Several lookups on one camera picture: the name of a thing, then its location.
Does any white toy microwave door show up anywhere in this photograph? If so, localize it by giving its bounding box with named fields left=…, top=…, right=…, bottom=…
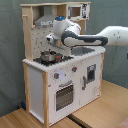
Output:
left=67, top=3, right=91, bottom=22

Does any black toy stovetop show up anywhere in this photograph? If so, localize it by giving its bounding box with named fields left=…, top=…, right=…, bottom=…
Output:
left=34, top=54, right=72, bottom=66

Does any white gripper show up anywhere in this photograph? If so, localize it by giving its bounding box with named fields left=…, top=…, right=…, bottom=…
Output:
left=46, top=33, right=62, bottom=46

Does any toy oven door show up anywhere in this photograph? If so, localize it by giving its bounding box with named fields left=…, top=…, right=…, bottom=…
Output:
left=55, top=81, right=74, bottom=111

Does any white cabinet door with dispenser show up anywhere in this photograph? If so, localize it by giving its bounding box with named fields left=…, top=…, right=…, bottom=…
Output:
left=80, top=55, right=102, bottom=105

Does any red stove knob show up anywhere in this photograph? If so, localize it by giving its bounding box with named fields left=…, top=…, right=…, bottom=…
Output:
left=71, top=65, right=78, bottom=73
left=54, top=73, right=60, bottom=79

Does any right red stove knob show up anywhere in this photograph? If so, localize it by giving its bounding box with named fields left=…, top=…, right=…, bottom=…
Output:
left=71, top=65, right=78, bottom=73

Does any left red stove knob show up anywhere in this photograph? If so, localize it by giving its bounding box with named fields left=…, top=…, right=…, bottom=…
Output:
left=54, top=73, right=60, bottom=79

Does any grey range hood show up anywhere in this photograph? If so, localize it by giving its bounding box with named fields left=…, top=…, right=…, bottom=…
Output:
left=34, top=6, right=55, bottom=27

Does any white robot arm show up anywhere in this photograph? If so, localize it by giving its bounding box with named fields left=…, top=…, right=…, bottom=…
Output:
left=46, top=16, right=128, bottom=47

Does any grey toy sink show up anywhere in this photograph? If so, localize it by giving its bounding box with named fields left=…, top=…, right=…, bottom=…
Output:
left=71, top=47, right=94, bottom=56

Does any small metal pot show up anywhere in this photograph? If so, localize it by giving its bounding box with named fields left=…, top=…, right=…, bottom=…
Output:
left=41, top=51, right=56, bottom=62

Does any wooden toy kitchen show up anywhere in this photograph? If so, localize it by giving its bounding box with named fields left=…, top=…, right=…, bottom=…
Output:
left=22, top=2, right=105, bottom=128

